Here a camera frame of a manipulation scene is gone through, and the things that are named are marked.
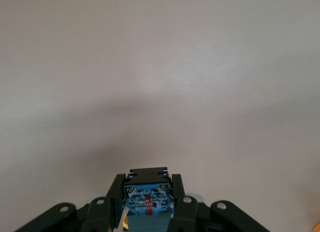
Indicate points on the orange box with black base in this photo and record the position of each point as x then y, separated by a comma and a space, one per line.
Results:
317, 228

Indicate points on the orange-capped push button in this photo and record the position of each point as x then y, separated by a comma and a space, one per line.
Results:
147, 197

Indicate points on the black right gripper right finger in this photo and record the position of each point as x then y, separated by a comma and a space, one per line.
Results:
187, 214

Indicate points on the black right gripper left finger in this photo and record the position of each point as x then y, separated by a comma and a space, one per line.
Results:
100, 214

